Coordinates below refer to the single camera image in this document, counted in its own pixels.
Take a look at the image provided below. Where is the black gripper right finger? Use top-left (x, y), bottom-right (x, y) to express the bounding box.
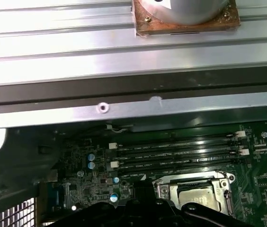
top-left (145, 182), bottom-right (251, 227)

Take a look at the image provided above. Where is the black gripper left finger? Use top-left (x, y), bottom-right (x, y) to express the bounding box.
top-left (41, 182), bottom-right (146, 227)

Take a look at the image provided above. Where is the metal socket cover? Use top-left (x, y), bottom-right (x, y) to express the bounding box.
top-left (157, 177), bottom-right (231, 219)

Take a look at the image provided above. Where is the silver CPU plate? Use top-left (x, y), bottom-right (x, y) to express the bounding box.
top-left (178, 188), bottom-right (221, 212)

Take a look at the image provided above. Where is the metal locking lever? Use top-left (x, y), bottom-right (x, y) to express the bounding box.
top-left (223, 191), bottom-right (235, 219)

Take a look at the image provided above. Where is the CPU socket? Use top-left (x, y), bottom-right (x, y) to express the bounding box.
top-left (151, 170), bottom-right (236, 222)

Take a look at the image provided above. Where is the black RAM slot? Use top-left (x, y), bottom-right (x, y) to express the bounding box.
top-left (111, 148), bottom-right (250, 169)
top-left (109, 131), bottom-right (247, 150)
top-left (119, 157), bottom-right (246, 177)
top-left (116, 141), bottom-right (243, 159)

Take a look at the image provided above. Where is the green motherboard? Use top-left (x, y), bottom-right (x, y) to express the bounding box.
top-left (60, 120), bottom-right (267, 227)

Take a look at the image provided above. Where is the black PC case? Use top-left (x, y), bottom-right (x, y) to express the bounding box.
top-left (0, 63), bottom-right (267, 227)

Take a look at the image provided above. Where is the brown square base plate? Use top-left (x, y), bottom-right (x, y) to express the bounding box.
top-left (131, 0), bottom-right (241, 38)

